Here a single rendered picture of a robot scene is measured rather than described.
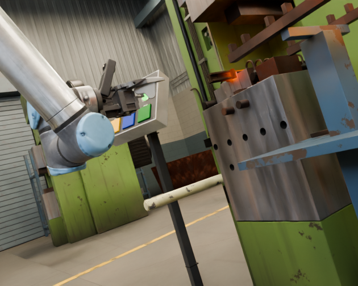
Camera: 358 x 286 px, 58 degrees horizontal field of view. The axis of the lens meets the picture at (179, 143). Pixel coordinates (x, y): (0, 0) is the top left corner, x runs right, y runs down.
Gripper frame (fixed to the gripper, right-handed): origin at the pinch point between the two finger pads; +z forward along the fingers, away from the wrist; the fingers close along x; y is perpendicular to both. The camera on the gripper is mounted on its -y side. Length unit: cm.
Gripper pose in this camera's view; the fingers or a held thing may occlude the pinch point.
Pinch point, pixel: (153, 85)
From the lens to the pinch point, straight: 102.3
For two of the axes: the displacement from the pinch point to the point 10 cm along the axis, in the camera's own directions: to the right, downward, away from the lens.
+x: 4.9, -2.0, -8.5
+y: 2.9, 9.5, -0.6
